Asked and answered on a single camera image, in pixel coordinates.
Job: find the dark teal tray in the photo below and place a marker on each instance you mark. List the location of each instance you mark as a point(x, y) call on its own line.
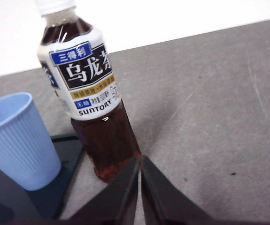
point(62, 168)

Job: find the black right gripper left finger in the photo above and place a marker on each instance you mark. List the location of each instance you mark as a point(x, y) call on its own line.
point(116, 204)

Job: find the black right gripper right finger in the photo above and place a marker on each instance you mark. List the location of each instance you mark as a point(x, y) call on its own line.
point(163, 201)

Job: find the dark oolong tea bottle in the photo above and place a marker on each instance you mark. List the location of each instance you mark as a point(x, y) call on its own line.
point(78, 77)

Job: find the blue ribbed plastic cup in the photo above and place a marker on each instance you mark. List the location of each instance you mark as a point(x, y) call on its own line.
point(15, 140)

